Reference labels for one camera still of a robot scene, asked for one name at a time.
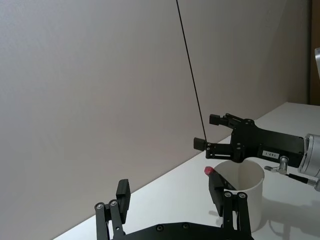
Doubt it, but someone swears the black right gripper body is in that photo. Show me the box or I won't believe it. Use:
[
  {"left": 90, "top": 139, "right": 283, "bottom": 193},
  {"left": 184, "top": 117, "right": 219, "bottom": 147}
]
[{"left": 230, "top": 119, "right": 305, "bottom": 168}]

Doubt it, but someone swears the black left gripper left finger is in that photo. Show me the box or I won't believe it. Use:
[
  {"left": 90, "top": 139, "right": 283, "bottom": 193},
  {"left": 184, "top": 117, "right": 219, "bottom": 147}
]
[{"left": 94, "top": 178, "right": 132, "bottom": 240}]

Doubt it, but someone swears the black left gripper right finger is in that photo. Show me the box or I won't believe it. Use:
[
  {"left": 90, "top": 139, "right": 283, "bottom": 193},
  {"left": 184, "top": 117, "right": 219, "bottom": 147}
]
[{"left": 208, "top": 173, "right": 252, "bottom": 237}]

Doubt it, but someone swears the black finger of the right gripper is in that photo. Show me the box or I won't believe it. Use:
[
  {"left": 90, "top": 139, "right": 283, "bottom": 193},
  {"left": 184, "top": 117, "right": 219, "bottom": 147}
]
[
  {"left": 209, "top": 112, "right": 248, "bottom": 129},
  {"left": 193, "top": 137, "right": 233, "bottom": 161}
]

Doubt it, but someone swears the white paper cup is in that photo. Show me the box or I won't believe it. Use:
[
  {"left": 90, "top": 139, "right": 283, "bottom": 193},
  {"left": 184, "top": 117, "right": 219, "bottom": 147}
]
[{"left": 212, "top": 159, "right": 266, "bottom": 232}]

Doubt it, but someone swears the black marker with red cap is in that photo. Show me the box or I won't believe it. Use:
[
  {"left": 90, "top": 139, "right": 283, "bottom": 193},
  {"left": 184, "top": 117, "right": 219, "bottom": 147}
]
[{"left": 204, "top": 166, "right": 236, "bottom": 191}]

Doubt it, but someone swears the pale grey device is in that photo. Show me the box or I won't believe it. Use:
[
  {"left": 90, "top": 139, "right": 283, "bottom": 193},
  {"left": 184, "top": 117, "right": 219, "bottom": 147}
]
[{"left": 313, "top": 46, "right": 320, "bottom": 80}]

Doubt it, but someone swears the thin cable with silver plug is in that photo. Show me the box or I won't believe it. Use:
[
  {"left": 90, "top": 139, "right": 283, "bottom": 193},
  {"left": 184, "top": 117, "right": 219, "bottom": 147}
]
[{"left": 264, "top": 155, "right": 320, "bottom": 186}]

